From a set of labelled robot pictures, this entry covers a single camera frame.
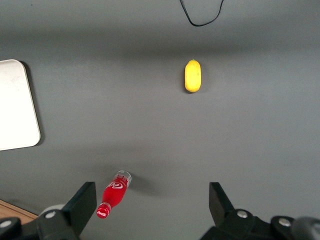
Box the cream rectangular tray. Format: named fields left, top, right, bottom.
left=0, top=58, right=42, bottom=152

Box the looped black cable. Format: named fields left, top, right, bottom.
left=179, top=0, right=225, bottom=27

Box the red cola bottle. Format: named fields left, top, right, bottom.
left=96, top=170, right=133, bottom=220

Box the yellow lemon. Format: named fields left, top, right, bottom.
left=184, top=58, right=203, bottom=94

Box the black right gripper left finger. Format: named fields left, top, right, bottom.
left=34, top=181, right=98, bottom=240

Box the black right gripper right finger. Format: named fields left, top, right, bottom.
left=199, top=181, right=276, bottom=240

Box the wooden drawer cabinet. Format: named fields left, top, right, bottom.
left=0, top=198, right=36, bottom=226

